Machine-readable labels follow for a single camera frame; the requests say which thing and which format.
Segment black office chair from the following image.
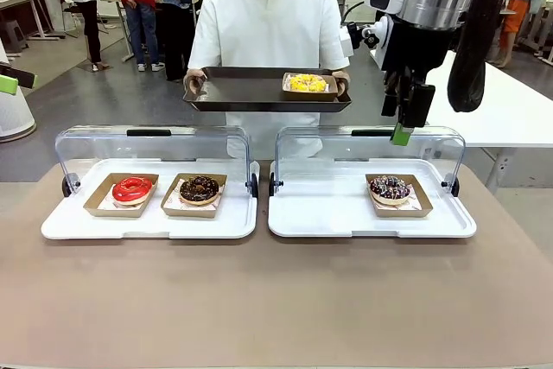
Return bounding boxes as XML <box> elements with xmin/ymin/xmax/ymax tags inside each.
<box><xmin>51</xmin><ymin>0</ymin><xmax>82</xmax><ymax>40</ymax></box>

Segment white display tray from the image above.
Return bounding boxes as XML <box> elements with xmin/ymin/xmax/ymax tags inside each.
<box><xmin>267</xmin><ymin>157</ymin><xmax>478</xmax><ymax>239</ymax></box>
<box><xmin>41</xmin><ymin>157</ymin><xmax>260</xmax><ymax>241</ymax></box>

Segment purple drizzled chocolate donut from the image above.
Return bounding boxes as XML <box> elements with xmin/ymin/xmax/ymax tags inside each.
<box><xmin>367</xmin><ymin>175</ymin><xmax>411</xmax><ymax>207</ymax></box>

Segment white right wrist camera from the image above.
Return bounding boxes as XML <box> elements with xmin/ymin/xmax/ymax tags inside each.
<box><xmin>339</xmin><ymin>16</ymin><xmax>393</xmax><ymax>70</ymax></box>

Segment person's left hand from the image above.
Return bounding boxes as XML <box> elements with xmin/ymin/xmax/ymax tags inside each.
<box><xmin>332</xmin><ymin>69</ymin><xmax>352</xmax><ymax>97</ymax></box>

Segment dark brown serving tray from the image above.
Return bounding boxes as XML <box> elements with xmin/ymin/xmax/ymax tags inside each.
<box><xmin>181</xmin><ymin>66</ymin><xmax>353</xmax><ymax>114</ymax></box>

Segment paper liner under chocolate donut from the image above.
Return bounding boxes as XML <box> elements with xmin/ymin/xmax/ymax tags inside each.
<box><xmin>166</xmin><ymin>178</ymin><xmax>226</xmax><ymax>212</ymax></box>

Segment person's right hand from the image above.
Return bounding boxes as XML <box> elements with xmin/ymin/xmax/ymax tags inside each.
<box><xmin>182</xmin><ymin>67</ymin><xmax>209</xmax><ymax>97</ymax></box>

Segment black cable sleeve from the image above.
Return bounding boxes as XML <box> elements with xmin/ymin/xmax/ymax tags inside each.
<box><xmin>446</xmin><ymin>0</ymin><xmax>524</xmax><ymax>114</ymax></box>

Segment cardboard box of red donut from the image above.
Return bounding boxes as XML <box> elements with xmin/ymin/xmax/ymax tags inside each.
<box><xmin>82</xmin><ymin>172</ymin><xmax>161</xmax><ymax>219</ymax></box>

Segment cardboard box of yellow donut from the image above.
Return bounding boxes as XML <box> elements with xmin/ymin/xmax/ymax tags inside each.
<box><xmin>282</xmin><ymin>72</ymin><xmax>340</xmax><ymax>103</ymax></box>

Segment cardboard box of chocolate donut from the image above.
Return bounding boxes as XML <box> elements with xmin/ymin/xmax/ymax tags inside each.
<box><xmin>160</xmin><ymin>172</ymin><xmax>229</xmax><ymax>219</ymax></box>

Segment grey stool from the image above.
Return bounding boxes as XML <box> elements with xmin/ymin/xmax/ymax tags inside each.
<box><xmin>0</xmin><ymin>22</ymin><xmax>29</xmax><ymax>55</ymax></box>

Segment paper liner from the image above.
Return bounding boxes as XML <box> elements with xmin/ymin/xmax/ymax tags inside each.
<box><xmin>368</xmin><ymin>182</ymin><xmax>423</xmax><ymax>212</ymax></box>
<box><xmin>166</xmin><ymin>178</ymin><xmax>226</xmax><ymax>212</ymax></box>
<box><xmin>283</xmin><ymin>76</ymin><xmax>332</xmax><ymax>94</ymax></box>
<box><xmin>98</xmin><ymin>189</ymin><xmax>150</xmax><ymax>212</ymax></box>

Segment person in orange shorts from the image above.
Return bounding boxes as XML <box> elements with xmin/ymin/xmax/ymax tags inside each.
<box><xmin>499</xmin><ymin>0</ymin><xmax>531</xmax><ymax>66</ymax></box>

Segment paper liner under red donut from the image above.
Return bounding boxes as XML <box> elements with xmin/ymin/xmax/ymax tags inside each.
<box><xmin>98</xmin><ymin>189</ymin><xmax>150</xmax><ymax>212</ymax></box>

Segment red glazed donut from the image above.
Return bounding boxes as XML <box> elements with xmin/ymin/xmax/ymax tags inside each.
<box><xmin>111</xmin><ymin>175</ymin><xmax>155</xmax><ymax>207</ymax></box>

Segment yellow sprinkled donut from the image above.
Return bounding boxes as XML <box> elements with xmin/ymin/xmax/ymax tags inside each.
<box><xmin>288</xmin><ymin>73</ymin><xmax>327</xmax><ymax>93</ymax></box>

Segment clear plastic display lid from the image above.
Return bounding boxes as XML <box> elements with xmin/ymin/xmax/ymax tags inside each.
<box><xmin>269</xmin><ymin>124</ymin><xmax>467</xmax><ymax>198</ymax></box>
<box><xmin>54</xmin><ymin>124</ymin><xmax>260</xmax><ymax>200</ymax></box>

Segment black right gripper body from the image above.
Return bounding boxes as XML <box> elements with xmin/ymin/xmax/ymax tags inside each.
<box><xmin>379</xmin><ymin>16</ymin><xmax>455</xmax><ymax>86</ymax></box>

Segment large white table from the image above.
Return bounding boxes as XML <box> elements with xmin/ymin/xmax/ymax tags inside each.
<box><xmin>368</xmin><ymin>49</ymin><xmax>553</xmax><ymax>191</ymax></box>

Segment person in white shirt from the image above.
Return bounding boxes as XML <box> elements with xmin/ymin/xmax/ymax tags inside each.
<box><xmin>187</xmin><ymin>0</ymin><xmax>352</xmax><ymax>161</ymax></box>

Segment chocolate glazed donut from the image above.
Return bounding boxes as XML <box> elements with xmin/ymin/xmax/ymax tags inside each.
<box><xmin>178</xmin><ymin>175</ymin><xmax>220</xmax><ymax>207</ymax></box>

